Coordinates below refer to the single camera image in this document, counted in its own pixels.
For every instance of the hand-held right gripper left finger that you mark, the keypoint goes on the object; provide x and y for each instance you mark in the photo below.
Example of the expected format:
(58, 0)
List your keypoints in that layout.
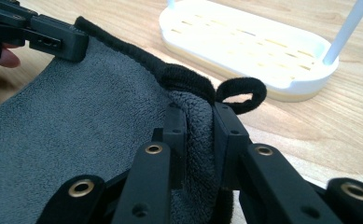
(174, 130)

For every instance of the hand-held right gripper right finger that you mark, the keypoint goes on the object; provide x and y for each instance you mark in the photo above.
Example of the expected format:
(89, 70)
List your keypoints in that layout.
(229, 137)

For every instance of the grey and yellow cloth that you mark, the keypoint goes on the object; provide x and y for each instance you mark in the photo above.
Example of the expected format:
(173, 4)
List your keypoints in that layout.
(76, 124)

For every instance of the white drying rack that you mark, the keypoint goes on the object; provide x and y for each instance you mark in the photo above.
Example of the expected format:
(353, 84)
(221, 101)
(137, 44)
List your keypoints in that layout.
(247, 46)

